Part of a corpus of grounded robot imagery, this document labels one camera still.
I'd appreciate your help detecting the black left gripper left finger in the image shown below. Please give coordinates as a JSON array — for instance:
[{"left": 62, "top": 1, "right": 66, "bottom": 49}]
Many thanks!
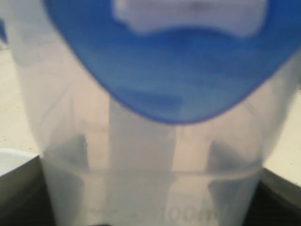
[{"left": 0, "top": 156, "right": 56, "bottom": 226}]

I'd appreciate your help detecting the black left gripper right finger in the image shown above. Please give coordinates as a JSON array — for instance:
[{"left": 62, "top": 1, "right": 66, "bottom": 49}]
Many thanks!
[{"left": 244, "top": 169, "right": 301, "bottom": 226}]

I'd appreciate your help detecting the clear tall plastic container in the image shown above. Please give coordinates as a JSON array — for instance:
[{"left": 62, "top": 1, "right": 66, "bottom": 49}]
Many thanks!
[{"left": 0, "top": 0, "right": 301, "bottom": 226}]

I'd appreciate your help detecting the blue plastic container lid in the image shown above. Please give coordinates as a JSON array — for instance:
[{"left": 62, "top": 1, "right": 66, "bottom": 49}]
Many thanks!
[{"left": 0, "top": 0, "right": 297, "bottom": 125}]

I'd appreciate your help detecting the white rectangular plastic tray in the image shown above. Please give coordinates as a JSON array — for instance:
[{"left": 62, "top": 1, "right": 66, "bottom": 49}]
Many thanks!
[{"left": 0, "top": 148, "right": 38, "bottom": 176}]

